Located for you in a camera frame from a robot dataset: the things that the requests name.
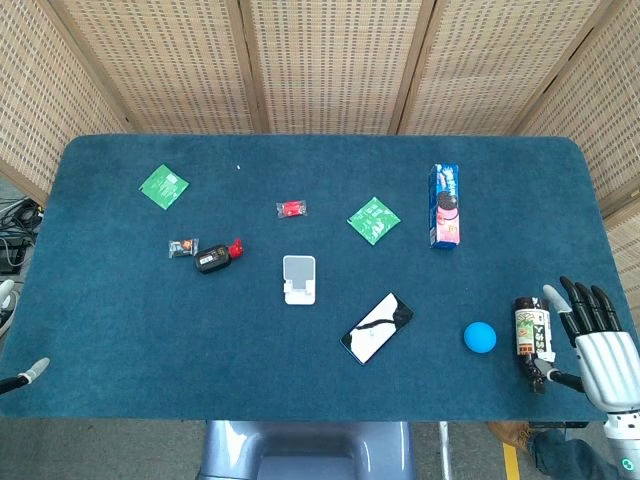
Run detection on blue jeans leg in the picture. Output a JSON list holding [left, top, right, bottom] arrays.
[[529, 429, 621, 480]]

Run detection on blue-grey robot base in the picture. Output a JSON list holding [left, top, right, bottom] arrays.
[[197, 419, 417, 480]]

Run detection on blue ball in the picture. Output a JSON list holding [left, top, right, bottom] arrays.
[[463, 321, 498, 355]]

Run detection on bamboo folding screen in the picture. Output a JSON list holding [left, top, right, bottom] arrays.
[[0, 0, 640, 301]]

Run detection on small dark snack wrapper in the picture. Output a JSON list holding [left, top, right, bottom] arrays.
[[168, 238, 200, 260]]

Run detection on black smartphone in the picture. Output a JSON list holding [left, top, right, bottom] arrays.
[[340, 292, 415, 365]]

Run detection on white phone stand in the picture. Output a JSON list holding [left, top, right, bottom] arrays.
[[282, 254, 317, 306]]

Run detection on blue pink cookie box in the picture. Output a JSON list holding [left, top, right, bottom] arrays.
[[427, 163, 462, 250]]

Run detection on blue felt table cover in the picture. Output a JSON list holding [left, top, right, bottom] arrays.
[[0, 133, 640, 424]]

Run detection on black cable bundle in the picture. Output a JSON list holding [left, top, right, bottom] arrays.
[[0, 197, 44, 274]]

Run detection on dark labelled drink bottle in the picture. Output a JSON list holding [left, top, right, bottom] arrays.
[[513, 296, 557, 394]]

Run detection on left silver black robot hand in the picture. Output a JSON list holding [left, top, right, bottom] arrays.
[[0, 278, 51, 396]]

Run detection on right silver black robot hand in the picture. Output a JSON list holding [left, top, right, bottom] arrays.
[[530, 275, 640, 414]]

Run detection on black bottle with red cap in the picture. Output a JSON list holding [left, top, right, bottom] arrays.
[[193, 237, 245, 275]]

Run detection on white table leg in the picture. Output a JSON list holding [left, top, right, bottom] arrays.
[[437, 421, 453, 480]]

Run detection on brown shoe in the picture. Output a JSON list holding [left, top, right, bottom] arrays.
[[487, 421, 534, 454]]

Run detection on red candy wrapper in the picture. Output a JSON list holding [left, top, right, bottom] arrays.
[[275, 199, 308, 220]]

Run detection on green sachet packet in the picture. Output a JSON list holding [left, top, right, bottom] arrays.
[[138, 163, 191, 210], [346, 196, 403, 246]]

